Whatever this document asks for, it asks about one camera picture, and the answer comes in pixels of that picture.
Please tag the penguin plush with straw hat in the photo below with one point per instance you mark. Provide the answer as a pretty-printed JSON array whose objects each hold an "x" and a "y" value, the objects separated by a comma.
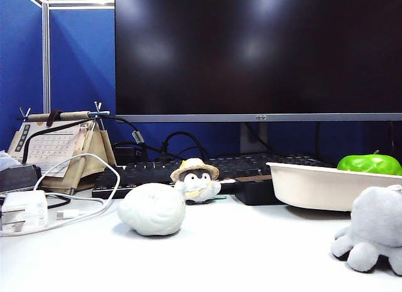
[{"x": 194, "y": 182}]

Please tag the grey monitor stand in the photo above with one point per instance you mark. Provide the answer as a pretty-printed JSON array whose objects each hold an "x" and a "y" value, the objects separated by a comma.
[{"x": 252, "y": 138}]

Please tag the black computer keyboard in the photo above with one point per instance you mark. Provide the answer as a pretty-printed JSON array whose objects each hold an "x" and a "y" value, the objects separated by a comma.
[{"x": 141, "y": 176}]

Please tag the black box with brown top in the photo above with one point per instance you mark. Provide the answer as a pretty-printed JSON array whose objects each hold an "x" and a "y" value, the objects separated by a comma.
[{"x": 257, "y": 191}]

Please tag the black power brick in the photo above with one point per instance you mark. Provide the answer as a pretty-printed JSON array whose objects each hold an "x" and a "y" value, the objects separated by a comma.
[{"x": 125, "y": 152}]

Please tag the white brain squeeze toy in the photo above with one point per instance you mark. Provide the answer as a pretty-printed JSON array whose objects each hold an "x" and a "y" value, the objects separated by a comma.
[{"x": 152, "y": 208}]

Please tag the black computer monitor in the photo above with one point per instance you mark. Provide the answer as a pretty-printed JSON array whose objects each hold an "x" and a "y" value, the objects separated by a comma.
[{"x": 251, "y": 53}]

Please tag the beige canvas desk calendar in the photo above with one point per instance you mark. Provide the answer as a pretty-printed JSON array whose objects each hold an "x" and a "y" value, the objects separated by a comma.
[{"x": 91, "y": 154}]

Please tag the white paper bowl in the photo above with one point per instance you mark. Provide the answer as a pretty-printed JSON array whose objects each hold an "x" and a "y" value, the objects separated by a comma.
[{"x": 320, "y": 188}]

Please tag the green apple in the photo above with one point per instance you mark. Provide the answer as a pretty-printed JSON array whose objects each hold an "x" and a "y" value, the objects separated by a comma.
[{"x": 367, "y": 163}]

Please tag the black case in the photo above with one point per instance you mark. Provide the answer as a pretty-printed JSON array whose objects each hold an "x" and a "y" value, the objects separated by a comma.
[{"x": 17, "y": 177}]

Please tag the white power adapter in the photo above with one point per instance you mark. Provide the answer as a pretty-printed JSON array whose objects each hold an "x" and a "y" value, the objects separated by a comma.
[{"x": 25, "y": 207}]

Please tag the white tissue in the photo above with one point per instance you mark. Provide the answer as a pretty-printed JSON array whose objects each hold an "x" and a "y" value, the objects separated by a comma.
[{"x": 6, "y": 160}]

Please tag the aluminium partition frame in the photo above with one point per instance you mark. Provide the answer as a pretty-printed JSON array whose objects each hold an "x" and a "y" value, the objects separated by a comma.
[{"x": 46, "y": 53}]

